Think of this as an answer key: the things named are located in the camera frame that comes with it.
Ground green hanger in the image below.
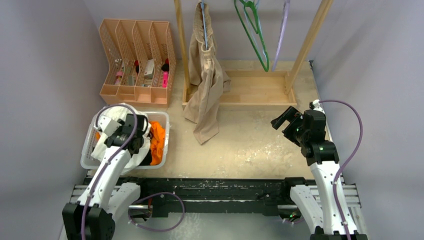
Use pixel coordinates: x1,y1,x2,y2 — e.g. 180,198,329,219
233,0,270,72

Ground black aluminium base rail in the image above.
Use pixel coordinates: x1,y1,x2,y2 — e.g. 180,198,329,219
67,177,362,220

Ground lilac plastic hanger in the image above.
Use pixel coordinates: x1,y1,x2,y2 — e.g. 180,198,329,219
271,0,291,72

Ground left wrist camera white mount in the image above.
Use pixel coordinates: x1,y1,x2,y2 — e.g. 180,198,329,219
96,115,121,137

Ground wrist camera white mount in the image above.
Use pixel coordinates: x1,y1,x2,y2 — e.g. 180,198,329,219
96,115,121,137
309,99,325,114

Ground black shorts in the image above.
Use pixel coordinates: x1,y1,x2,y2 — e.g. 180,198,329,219
139,121,156,166

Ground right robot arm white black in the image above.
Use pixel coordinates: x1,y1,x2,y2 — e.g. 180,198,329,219
271,106,368,240

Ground beige shorts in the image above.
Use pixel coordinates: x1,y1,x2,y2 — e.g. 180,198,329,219
183,1,231,145

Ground orange shorts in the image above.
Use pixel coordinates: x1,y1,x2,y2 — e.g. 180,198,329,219
90,115,166,170

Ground purple cable loop under rail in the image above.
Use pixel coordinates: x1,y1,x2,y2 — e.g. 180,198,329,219
129,191,186,233

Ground light blue hanger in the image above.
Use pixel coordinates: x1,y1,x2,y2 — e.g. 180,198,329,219
243,0,263,36

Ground white plastic perforated basket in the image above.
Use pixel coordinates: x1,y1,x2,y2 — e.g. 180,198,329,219
80,111,171,171

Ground white shorts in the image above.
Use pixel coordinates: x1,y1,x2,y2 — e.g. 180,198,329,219
89,103,153,175

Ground wooden clothes rack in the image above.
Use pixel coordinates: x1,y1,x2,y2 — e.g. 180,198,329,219
173,0,336,111

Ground white small box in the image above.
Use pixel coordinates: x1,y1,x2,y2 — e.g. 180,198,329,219
144,59,155,80

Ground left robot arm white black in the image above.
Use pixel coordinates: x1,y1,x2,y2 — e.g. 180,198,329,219
62,113,150,240

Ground peach plastic file organizer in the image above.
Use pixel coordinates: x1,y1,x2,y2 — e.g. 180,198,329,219
99,18,177,108

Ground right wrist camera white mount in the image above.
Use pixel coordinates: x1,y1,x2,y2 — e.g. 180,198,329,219
309,99,325,114

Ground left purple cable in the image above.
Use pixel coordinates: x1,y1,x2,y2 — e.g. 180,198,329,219
80,104,139,240

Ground pink marker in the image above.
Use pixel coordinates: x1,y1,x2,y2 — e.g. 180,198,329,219
162,71,169,88

